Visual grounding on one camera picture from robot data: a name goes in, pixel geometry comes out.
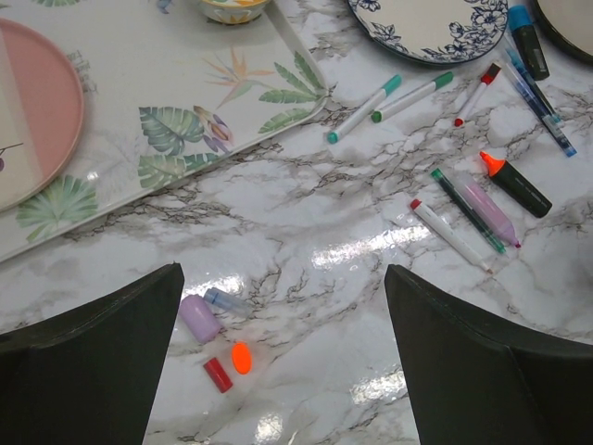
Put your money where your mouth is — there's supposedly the red capped white marker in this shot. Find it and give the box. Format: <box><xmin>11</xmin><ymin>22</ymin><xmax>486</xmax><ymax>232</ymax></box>
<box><xmin>454</xmin><ymin>63</ymin><xmax>501</xmax><ymax>128</ymax></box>

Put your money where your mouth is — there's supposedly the floral yellow bowl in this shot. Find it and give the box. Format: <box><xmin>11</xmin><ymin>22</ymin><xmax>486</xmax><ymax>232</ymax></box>
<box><xmin>198</xmin><ymin>0</ymin><xmax>270</xmax><ymax>25</ymax></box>

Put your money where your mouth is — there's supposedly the small pen cap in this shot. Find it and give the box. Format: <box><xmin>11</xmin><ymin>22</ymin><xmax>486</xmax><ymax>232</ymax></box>
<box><xmin>203</xmin><ymin>287</ymin><xmax>253</xmax><ymax>318</ymax></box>

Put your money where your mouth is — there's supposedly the blue floral plate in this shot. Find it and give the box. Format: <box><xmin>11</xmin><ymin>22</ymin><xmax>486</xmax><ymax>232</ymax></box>
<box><xmin>347</xmin><ymin>0</ymin><xmax>509</xmax><ymax>66</ymax></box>

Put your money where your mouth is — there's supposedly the red marker cap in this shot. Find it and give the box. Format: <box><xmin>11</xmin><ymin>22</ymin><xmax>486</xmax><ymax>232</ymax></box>
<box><xmin>203</xmin><ymin>358</ymin><xmax>233</xmax><ymax>394</ymax></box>

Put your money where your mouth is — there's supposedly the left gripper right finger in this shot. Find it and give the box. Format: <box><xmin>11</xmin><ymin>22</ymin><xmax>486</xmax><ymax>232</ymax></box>
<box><xmin>385</xmin><ymin>265</ymin><xmax>592</xmax><ymax>444</ymax></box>

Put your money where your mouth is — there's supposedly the orange highlighter cap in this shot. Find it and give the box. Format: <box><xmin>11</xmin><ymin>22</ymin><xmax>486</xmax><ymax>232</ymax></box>
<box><xmin>231</xmin><ymin>342</ymin><xmax>252</xmax><ymax>375</ymax></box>

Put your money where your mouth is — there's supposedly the purple translucent highlighter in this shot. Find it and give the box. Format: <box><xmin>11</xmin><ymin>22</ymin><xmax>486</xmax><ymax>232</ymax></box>
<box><xmin>450</xmin><ymin>172</ymin><xmax>521</xmax><ymax>248</ymax></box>

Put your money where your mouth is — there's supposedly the orange black highlighter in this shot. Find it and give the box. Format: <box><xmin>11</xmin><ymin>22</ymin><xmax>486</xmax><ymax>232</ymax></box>
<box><xmin>479</xmin><ymin>151</ymin><xmax>552</xmax><ymax>219</ymax></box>

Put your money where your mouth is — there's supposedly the pink cream round plate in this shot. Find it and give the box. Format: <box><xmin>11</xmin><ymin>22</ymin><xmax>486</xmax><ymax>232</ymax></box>
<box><xmin>1</xmin><ymin>19</ymin><xmax>84</xmax><ymax>211</ymax></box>

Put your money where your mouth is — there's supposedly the dark green pen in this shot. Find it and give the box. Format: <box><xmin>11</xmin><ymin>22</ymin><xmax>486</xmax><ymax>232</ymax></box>
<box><xmin>431</xmin><ymin>169</ymin><xmax>506</xmax><ymax>254</ymax></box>

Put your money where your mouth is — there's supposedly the green capped white marker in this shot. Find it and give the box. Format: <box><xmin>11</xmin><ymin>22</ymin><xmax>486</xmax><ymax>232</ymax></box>
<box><xmin>371</xmin><ymin>71</ymin><xmax>454</xmax><ymax>123</ymax></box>

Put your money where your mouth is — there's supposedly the floral rectangular tray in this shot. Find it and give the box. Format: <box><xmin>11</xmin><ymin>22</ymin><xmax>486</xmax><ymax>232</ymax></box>
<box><xmin>1</xmin><ymin>1</ymin><xmax>328</xmax><ymax>260</ymax></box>

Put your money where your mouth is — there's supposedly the teal capped white marker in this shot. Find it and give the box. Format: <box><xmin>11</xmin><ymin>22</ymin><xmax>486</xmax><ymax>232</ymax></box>
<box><xmin>326</xmin><ymin>74</ymin><xmax>402</xmax><ymax>145</ymax></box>

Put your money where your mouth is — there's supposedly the blue black highlighter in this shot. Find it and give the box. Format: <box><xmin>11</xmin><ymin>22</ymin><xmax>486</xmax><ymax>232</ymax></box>
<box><xmin>508</xmin><ymin>5</ymin><xmax>549</xmax><ymax>81</ymax></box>

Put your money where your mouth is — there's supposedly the purple highlighter cap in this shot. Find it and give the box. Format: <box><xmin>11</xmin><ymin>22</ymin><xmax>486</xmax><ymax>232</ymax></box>
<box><xmin>179</xmin><ymin>295</ymin><xmax>222</xmax><ymax>344</ymax></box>

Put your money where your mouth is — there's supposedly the red rimmed brown plate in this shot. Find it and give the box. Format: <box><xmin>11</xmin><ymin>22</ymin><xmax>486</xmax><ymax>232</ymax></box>
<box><xmin>532</xmin><ymin>0</ymin><xmax>592</xmax><ymax>66</ymax></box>

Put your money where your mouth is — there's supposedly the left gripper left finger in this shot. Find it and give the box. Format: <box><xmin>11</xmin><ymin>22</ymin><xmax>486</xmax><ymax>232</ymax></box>
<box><xmin>1</xmin><ymin>263</ymin><xmax>184</xmax><ymax>444</ymax></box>

